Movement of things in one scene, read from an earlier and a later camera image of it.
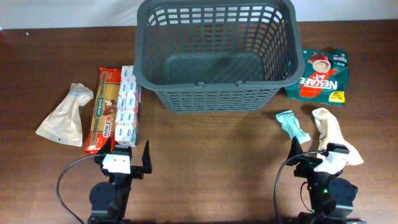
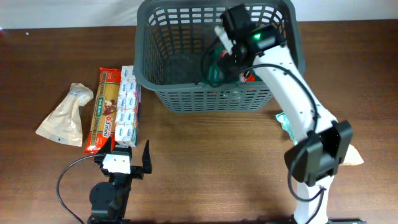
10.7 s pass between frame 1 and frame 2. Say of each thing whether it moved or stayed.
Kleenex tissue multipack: stayed
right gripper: moved
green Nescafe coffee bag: moved
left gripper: stayed
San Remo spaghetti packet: stayed
